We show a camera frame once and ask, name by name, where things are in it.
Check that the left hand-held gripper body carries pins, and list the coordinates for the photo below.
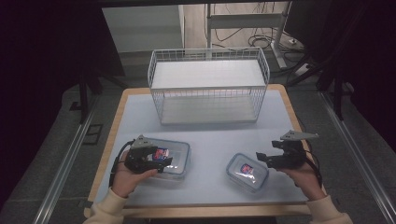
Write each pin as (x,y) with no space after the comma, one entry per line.
(138,158)

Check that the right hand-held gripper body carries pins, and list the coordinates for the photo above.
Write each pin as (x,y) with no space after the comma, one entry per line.
(291,157)

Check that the large clear food container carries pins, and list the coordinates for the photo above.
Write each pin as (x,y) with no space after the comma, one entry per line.
(181,152)

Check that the small clear food container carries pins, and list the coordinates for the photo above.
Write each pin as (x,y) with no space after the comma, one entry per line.
(247,179)

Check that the person's right hand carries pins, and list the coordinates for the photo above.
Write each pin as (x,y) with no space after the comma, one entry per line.
(306,183)

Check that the black floor plate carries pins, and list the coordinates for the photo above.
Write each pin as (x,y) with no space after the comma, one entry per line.
(93,133)

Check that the white power strip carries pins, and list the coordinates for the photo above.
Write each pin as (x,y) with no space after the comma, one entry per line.
(301,69)

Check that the black stand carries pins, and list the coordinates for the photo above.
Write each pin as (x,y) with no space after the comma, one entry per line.
(83,99)

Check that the grey panel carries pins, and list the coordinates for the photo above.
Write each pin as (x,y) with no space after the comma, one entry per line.
(140,28)

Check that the dark curtain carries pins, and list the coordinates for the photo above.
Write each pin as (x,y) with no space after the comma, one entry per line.
(364,46)

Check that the aluminium floor rail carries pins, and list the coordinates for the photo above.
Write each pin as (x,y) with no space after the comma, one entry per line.
(65,168)
(358,155)

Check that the white metal desk frame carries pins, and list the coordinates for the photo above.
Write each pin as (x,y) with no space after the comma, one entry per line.
(243,20)

